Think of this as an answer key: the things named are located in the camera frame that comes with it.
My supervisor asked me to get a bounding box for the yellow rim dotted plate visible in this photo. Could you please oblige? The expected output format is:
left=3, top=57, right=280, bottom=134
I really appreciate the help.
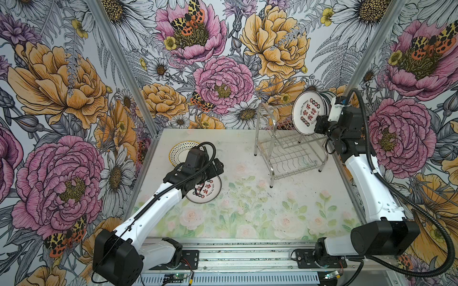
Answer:
left=168, top=141, right=199, bottom=167

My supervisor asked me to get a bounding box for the green rim printed plate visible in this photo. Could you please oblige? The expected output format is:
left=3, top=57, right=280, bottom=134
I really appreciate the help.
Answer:
left=186, top=176, right=222, bottom=204

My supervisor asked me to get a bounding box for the chrome wire dish rack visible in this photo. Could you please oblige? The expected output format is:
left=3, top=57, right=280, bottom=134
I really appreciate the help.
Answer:
left=254, top=103, right=331, bottom=188

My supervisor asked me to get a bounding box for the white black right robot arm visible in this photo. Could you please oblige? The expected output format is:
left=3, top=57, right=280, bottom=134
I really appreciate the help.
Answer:
left=314, top=97, right=420, bottom=266

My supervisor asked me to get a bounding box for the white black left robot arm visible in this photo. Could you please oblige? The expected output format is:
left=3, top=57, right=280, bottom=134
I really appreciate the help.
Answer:
left=93, top=142, right=224, bottom=286

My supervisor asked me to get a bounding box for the black corrugated right cable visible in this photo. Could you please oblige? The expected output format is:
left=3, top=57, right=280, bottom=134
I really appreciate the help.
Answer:
left=343, top=87, right=456, bottom=286

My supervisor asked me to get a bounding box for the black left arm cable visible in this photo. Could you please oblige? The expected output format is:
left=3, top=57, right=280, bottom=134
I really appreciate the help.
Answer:
left=91, top=141, right=217, bottom=285

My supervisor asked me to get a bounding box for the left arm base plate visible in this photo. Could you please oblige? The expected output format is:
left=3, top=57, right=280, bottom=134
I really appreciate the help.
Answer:
left=150, top=250, right=200, bottom=271

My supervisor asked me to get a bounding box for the aluminium mounting rail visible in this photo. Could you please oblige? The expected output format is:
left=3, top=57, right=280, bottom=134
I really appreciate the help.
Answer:
left=87, top=238, right=409, bottom=286

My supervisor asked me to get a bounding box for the left aluminium corner post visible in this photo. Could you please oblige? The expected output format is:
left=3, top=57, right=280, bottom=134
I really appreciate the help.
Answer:
left=83, top=0, right=160, bottom=138

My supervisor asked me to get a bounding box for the aluminium corner post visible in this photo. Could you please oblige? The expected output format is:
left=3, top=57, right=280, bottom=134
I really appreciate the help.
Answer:
left=344, top=0, right=406, bottom=105
left=83, top=0, right=160, bottom=138

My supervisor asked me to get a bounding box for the right aluminium corner post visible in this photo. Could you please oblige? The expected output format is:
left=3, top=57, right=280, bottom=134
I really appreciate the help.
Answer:
left=344, top=0, right=406, bottom=105

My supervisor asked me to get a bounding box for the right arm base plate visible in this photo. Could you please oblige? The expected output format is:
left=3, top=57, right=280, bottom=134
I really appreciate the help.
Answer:
left=290, top=249, right=347, bottom=269

